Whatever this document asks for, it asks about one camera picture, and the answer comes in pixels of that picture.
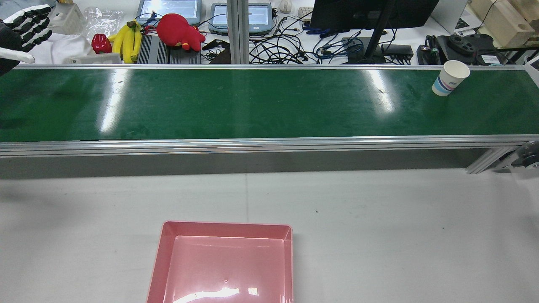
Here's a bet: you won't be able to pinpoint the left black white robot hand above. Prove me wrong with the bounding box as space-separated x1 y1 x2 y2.
0 4 53 77

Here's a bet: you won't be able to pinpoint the white paper cup blue stripes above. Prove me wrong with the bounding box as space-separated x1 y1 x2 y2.
432 60 471 97

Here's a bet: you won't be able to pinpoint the pink plastic basket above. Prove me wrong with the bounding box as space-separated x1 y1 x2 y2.
146 221 294 303

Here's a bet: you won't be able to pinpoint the white cloth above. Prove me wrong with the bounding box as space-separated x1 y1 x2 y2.
29 32 96 65

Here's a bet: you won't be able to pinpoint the white plastic box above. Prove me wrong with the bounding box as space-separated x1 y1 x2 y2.
47 3 86 36

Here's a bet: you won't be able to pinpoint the red toy pepper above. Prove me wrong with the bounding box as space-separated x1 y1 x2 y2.
91 33 113 55

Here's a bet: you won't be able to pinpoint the clear plastic bag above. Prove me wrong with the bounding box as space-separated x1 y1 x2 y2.
83 7 124 41

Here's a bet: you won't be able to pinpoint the yellow banana bunch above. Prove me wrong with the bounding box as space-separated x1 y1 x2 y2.
108 20 143 64

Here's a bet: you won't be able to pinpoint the black ribbed computer box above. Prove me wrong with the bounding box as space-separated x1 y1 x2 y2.
137 35 203 65

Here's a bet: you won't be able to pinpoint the grey robot teach pendant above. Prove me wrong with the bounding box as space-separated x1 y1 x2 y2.
209 2 275 37
136 0 203 27

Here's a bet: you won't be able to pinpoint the red plush toy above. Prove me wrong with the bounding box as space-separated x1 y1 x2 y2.
155 13 206 52

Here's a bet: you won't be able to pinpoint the dark brown box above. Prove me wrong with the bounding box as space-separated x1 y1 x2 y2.
209 48 232 65

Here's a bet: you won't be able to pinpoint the black computer monitor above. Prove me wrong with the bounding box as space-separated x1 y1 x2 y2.
310 0 440 32

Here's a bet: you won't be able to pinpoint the black monitor stand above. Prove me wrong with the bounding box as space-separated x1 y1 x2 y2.
342 0 396 64

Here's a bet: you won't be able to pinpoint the silver laptop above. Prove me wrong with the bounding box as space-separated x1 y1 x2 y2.
430 0 469 34

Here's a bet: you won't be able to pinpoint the light wooden box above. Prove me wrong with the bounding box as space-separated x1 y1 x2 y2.
469 0 539 48

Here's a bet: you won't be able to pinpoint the black curved bracket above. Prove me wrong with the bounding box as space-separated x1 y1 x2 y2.
202 39 230 51

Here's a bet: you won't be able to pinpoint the aluminium profile post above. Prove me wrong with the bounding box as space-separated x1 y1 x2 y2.
226 0 250 65

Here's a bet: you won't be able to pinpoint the green belt conveyor aluminium frame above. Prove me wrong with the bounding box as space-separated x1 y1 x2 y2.
0 64 539 174

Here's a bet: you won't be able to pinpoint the black flange mount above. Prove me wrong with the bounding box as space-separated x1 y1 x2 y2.
417 33 504 66

